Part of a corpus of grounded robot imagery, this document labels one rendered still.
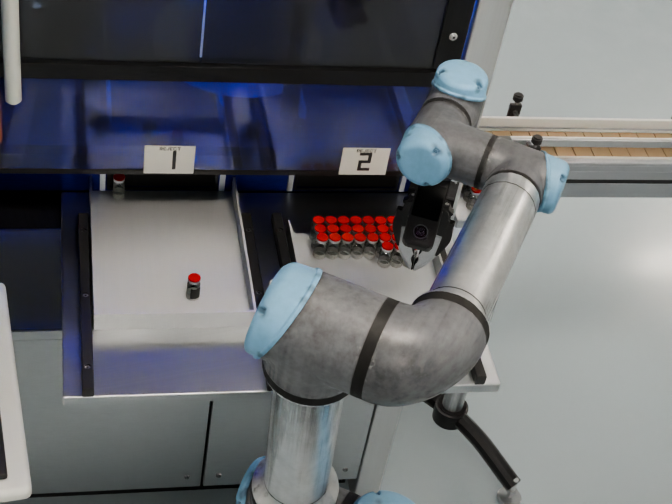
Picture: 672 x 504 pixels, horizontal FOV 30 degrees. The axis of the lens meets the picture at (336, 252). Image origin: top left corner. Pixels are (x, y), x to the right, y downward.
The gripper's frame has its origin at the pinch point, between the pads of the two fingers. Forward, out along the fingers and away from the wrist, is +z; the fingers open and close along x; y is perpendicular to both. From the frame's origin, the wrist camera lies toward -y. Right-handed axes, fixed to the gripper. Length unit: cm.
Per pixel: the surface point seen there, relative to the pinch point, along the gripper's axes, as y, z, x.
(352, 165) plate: 28.4, 6.7, 15.3
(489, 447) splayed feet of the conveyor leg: 52, 97, -27
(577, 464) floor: 64, 108, -50
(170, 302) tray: -3.0, 19.5, 37.1
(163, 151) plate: 15.5, 4.0, 45.7
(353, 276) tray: 14.7, 19.5, 9.8
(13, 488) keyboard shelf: -41, 27, 48
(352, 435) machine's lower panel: 33, 83, 4
